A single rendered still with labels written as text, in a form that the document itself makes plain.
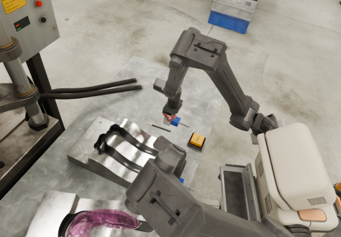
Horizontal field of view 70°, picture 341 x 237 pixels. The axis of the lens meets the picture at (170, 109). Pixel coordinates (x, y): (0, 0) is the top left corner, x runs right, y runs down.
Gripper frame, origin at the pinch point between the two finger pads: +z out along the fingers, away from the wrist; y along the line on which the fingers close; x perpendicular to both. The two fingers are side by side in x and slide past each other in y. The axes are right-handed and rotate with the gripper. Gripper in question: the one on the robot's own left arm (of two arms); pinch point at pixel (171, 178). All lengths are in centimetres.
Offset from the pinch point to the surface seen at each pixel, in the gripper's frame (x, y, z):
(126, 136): -27.6, -10.6, 1.7
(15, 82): -74, -1, -19
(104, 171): -28.7, 7.2, 6.2
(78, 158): -42.6, 6.4, 7.3
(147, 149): -16.6, -10.9, 5.6
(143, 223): -3.3, 18.5, 8.6
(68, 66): -165, -119, 92
